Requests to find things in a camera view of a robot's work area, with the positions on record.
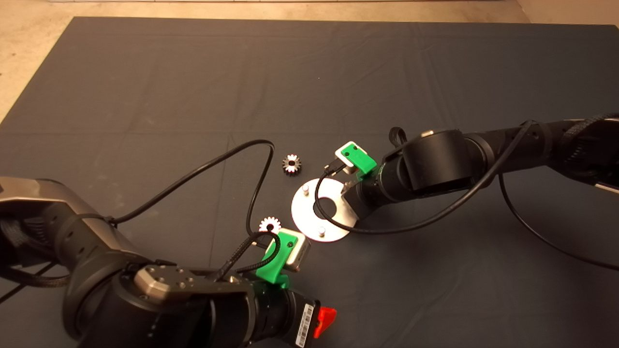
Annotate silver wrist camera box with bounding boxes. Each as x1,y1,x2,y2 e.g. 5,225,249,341
280,228,311,272
335,141,361,170

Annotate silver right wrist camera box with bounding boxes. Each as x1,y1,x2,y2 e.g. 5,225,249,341
335,141,361,170

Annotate thin black left camera cable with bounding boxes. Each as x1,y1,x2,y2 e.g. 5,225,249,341
109,140,276,243

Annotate green left camera mount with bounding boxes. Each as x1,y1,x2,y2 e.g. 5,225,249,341
255,231,298,290

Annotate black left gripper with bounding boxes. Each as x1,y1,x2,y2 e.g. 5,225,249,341
251,289,338,348

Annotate round metal carrier plate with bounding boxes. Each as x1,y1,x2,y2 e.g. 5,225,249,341
291,178,357,243

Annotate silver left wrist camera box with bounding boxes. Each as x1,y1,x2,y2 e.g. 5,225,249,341
280,228,311,272

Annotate green right camera mount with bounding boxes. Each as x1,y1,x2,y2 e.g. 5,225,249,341
340,145,378,182

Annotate black braided cable loop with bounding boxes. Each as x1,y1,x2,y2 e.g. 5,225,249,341
388,127,412,151
213,231,282,282

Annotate black braided sleeve cable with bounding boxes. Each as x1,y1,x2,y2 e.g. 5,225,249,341
0,261,71,305

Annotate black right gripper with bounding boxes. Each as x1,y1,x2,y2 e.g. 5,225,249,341
342,167,395,227

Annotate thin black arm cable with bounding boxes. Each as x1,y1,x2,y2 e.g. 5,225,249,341
498,172,619,271

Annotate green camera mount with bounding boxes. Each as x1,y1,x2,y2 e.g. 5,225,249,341
255,231,298,290
340,145,378,182

